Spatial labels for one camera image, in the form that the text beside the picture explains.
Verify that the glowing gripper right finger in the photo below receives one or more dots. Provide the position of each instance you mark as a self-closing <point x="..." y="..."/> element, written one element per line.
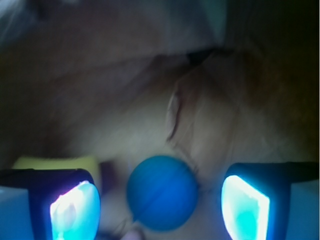
<point x="272" y="201"/>

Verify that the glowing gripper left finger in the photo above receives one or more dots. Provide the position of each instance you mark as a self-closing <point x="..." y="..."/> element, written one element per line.
<point x="56" y="204"/>

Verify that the blue dimpled ball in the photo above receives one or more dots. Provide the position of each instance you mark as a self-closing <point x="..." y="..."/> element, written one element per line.
<point x="162" y="193"/>

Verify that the yellow sponge wedge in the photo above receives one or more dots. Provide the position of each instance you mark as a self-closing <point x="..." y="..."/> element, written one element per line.
<point x="87" y="163"/>

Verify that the brown paper bag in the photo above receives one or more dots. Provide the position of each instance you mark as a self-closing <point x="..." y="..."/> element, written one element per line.
<point x="213" y="82"/>

